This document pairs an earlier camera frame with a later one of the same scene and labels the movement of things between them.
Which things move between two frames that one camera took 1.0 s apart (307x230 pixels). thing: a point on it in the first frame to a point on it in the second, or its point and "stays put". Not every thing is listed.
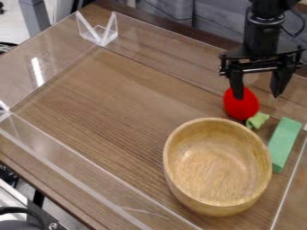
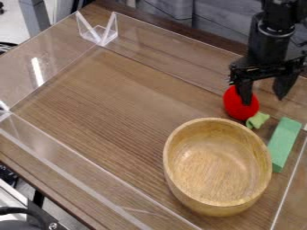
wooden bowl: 218,165 stays put
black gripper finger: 236,81 to 244,90
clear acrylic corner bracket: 97,34 stays put
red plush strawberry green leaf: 243,109 stays put
